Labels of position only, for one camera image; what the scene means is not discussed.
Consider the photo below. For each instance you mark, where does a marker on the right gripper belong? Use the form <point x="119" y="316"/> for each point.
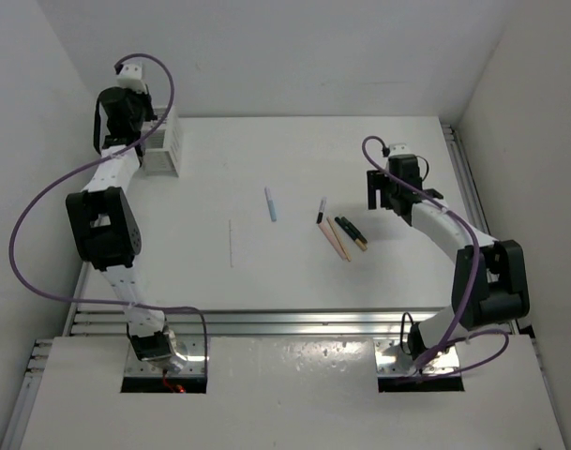
<point x="377" y="181"/>

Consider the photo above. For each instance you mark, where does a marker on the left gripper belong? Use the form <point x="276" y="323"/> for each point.
<point x="142" y="98"/>

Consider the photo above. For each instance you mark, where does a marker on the dark green makeup pen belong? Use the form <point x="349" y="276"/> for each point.
<point x="350" y="233"/>

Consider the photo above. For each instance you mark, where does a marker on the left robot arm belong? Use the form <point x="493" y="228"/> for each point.
<point x="104" y="228"/>

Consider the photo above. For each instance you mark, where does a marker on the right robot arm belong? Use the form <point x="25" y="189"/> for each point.
<point x="489" y="283"/>

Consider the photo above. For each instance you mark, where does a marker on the black gold makeup pen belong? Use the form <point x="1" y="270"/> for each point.
<point x="362" y="238"/>

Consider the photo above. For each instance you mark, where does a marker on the tan makeup pencil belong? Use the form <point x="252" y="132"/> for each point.
<point x="334" y="230"/>

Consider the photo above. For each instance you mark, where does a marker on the pink makeup pencil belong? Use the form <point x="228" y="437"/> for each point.
<point x="332" y="240"/>

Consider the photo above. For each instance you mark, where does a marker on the white black-tipped makeup pen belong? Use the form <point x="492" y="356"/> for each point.
<point x="321" y="210"/>

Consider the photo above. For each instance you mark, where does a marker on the light blue makeup pen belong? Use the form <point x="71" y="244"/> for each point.
<point x="270" y="204"/>

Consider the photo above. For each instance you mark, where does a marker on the white slotted organizer box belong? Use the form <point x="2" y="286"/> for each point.
<point x="163" y="148"/>

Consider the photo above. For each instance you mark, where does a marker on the white front cover board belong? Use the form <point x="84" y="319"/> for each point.
<point x="280" y="393"/>

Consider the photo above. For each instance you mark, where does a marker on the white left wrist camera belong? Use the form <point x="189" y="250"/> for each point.
<point x="131" y="76"/>

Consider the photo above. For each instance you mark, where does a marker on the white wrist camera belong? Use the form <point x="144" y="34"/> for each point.
<point x="131" y="76"/>
<point x="395" y="149"/>

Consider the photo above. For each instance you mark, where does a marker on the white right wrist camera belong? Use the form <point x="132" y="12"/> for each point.
<point x="395" y="149"/>

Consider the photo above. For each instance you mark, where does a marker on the aluminium frame rail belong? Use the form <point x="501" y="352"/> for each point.
<point x="286" y="277"/>

